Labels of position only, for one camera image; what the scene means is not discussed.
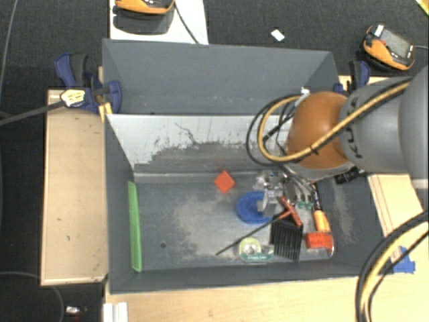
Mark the green flat block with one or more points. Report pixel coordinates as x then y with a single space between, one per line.
134 226

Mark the black cylinder on white bracket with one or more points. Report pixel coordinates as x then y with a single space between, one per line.
347 177

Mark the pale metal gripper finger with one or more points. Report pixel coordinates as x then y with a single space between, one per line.
276 210
263 206

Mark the thin black rod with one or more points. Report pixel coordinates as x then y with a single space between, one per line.
241 239

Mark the clear green tape dispenser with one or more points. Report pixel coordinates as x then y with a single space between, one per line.
254 251

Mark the pale wood board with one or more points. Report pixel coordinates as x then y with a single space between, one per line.
73 179

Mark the grey metal bin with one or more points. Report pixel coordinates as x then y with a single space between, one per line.
201 220

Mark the orange and yellow cylinder tool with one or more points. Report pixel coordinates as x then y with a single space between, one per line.
321 220

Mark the orange-red box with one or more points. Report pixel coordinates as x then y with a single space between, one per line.
317 240

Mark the black ribbed block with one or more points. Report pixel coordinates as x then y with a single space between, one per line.
286 240

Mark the orange-red cube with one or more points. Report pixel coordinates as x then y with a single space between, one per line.
224 182

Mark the red-brown T-shaped tool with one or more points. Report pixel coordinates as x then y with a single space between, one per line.
295 217

